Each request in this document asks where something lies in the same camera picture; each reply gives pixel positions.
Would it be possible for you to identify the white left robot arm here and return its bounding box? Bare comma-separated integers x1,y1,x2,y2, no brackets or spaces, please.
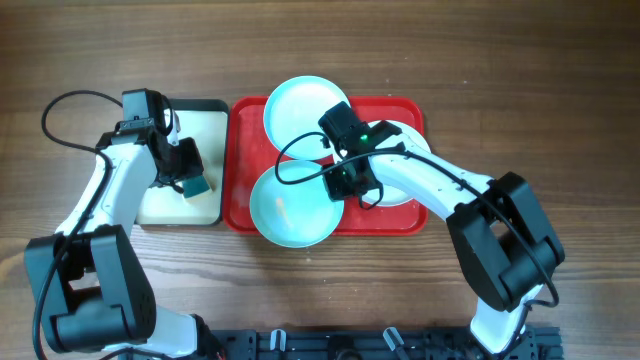
24,130,202,359

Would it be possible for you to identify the green yellow sponge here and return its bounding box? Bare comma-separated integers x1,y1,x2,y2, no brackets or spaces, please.
181,175,211,199

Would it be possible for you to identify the black soapy water tray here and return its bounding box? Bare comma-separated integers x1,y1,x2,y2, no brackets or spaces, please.
136,99,229,226

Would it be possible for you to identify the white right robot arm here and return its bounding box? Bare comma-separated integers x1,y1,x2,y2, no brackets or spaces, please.
319,118,565,359

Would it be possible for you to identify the light blue plate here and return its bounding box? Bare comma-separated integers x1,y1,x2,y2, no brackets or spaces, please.
249,160,344,248
263,75,350,151

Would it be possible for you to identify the red serving tray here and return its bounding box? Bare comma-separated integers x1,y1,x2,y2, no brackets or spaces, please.
222,96,429,236

